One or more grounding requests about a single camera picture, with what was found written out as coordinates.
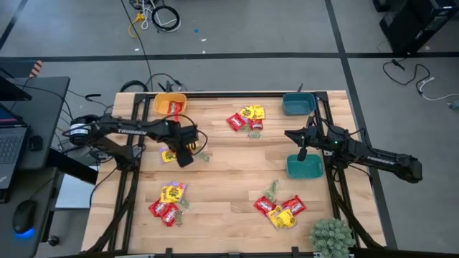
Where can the green candy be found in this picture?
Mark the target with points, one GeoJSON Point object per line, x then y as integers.
{"type": "Point", "coordinates": [203, 157]}
{"type": "Point", "coordinates": [273, 186]}
{"type": "Point", "coordinates": [269, 196]}
{"type": "Point", "coordinates": [254, 135]}
{"type": "Point", "coordinates": [246, 128]}
{"type": "Point", "coordinates": [185, 204]}
{"type": "Point", "coordinates": [178, 217]}

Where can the black computer cabinet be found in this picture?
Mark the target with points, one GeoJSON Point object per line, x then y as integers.
{"type": "Point", "coordinates": [416, 28]}

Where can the black desk leg bar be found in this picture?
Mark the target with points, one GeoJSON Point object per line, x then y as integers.
{"type": "Point", "coordinates": [75, 168]}

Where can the black office desk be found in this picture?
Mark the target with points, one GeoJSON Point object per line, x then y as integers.
{"type": "Point", "coordinates": [46, 107]}

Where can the red Skittles candy pack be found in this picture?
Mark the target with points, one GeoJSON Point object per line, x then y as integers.
{"type": "Point", "coordinates": [175, 106]}
{"type": "Point", "coordinates": [264, 205]}
{"type": "Point", "coordinates": [294, 205]}
{"type": "Point", "coordinates": [236, 122]}
{"type": "Point", "coordinates": [256, 124]}
{"type": "Point", "coordinates": [169, 216]}
{"type": "Point", "coordinates": [157, 207]}

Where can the dark grey desk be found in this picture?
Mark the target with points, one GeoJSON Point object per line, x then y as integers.
{"type": "Point", "coordinates": [39, 200]}

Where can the black laptop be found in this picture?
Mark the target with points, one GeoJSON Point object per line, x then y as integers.
{"type": "Point", "coordinates": [10, 147]}

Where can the small black clamp post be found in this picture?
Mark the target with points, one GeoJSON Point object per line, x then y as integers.
{"type": "Point", "coordinates": [299, 88]}

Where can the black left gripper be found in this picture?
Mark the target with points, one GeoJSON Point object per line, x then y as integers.
{"type": "Point", "coordinates": [186, 138]}

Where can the orange plastic bin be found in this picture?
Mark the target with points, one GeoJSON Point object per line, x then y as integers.
{"type": "Point", "coordinates": [161, 104]}

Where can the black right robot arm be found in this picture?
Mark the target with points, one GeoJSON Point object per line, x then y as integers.
{"type": "Point", "coordinates": [380, 159]}

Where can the green teal plastic bin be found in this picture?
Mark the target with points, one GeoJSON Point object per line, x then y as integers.
{"type": "Point", "coordinates": [305, 168]}

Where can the orange black striped marker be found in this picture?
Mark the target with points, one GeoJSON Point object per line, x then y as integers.
{"type": "Point", "coordinates": [36, 69]}

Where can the grey floor plug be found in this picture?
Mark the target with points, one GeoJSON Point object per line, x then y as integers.
{"type": "Point", "coordinates": [454, 104]}

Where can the black monitor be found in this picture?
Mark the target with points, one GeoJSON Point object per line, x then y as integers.
{"type": "Point", "coordinates": [12, 92]}

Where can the dark teal plastic bin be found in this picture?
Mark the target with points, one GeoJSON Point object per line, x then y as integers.
{"type": "Point", "coordinates": [299, 104]}

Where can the black caster wheel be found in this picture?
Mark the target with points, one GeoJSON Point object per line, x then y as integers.
{"type": "Point", "coordinates": [54, 241]}

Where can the small black puck device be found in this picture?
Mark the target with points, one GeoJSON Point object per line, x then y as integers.
{"type": "Point", "coordinates": [35, 142]}

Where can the black computer mouse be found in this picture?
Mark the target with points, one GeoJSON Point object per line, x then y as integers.
{"type": "Point", "coordinates": [24, 215]}

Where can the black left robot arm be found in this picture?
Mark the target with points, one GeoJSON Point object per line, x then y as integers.
{"type": "Point", "coordinates": [125, 129]}

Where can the green artificial plant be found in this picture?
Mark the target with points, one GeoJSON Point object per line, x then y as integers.
{"type": "Point", "coordinates": [332, 238]}

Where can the black aluminium rig frame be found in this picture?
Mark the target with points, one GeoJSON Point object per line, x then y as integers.
{"type": "Point", "coordinates": [229, 95]}

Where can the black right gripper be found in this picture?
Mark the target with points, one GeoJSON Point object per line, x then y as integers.
{"type": "Point", "coordinates": [311, 138]}

